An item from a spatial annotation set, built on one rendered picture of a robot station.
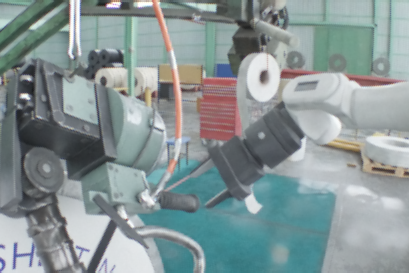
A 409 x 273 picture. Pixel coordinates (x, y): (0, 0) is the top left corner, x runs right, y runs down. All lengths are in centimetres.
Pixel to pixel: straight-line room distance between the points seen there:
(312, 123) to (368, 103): 12
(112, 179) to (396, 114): 40
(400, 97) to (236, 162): 29
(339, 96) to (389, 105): 8
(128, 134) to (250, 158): 21
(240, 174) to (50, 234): 32
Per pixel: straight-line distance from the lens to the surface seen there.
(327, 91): 47
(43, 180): 38
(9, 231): 56
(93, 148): 44
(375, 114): 45
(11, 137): 37
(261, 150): 51
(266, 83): 101
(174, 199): 56
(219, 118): 536
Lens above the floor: 149
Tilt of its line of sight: 14 degrees down
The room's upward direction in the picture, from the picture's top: 1 degrees clockwise
